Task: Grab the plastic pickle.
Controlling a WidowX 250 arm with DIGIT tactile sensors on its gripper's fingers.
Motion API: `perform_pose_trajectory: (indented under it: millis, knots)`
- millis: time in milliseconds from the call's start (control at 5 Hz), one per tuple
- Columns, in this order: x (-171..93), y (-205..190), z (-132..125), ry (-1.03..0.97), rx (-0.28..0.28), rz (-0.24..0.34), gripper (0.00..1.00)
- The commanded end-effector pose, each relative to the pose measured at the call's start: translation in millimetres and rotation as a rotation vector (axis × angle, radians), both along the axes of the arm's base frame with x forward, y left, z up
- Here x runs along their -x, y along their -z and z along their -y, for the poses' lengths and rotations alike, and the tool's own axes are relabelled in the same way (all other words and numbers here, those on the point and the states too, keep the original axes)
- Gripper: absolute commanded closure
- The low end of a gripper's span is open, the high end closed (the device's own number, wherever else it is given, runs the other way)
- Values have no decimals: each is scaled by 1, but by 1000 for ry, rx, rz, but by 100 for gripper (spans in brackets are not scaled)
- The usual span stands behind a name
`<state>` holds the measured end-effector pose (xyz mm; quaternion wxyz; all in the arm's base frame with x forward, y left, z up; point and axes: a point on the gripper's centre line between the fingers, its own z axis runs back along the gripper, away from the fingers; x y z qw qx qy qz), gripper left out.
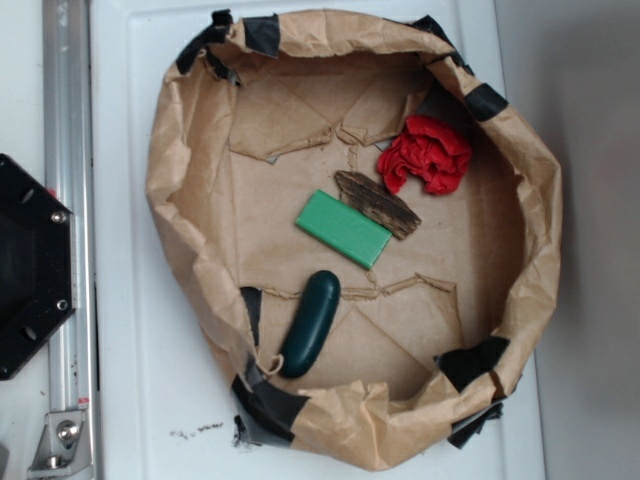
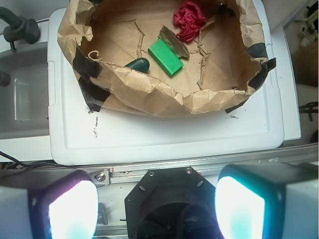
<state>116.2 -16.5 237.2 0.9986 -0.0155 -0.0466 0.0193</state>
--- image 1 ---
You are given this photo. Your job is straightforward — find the brown wood bark piece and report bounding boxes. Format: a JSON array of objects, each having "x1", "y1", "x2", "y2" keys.
[{"x1": 335, "y1": 170, "x2": 422, "y2": 240}]

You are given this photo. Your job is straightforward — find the crumpled red plastic bag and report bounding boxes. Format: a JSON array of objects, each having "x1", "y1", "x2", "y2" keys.
[{"x1": 377, "y1": 114, "x2": 472, "y2": 195}]

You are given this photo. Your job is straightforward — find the green rectangular block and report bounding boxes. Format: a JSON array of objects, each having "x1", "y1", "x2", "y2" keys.
[{"x1": 295, "y1": 190, "x2": 392, "y2": 270}]

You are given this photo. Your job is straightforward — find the dark green plastic pickle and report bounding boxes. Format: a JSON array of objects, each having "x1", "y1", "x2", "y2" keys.
[{"x1": 280, "y1": 270, "x2": 341, "y2": 378}]

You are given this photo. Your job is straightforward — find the metal corner bracket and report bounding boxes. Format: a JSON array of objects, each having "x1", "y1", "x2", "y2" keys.
[{"x1": 27, "y1": 410, "x2": 94, "y2": 479}]

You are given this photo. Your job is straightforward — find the brown paper bag bin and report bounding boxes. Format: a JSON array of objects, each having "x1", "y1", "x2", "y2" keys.
[{"x1": 146, "y1": 10, "x2": 562, "y2": 471}]

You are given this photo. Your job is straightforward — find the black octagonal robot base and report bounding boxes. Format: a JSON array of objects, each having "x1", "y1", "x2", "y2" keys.
[{"x1": 1, "y1": 154, "x2": 75, "y2": 381}]

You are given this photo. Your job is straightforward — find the white plastic tray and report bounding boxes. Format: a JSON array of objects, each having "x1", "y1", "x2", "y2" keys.
[{"x1": 90, "y1": 1, "x2": 546, "y2": 479}]

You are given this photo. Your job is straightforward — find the aluminium extrusion rail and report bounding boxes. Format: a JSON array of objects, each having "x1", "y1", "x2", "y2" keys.
[{"x1": 42, "y1": 1, "x2": 103, "y2": 479}]

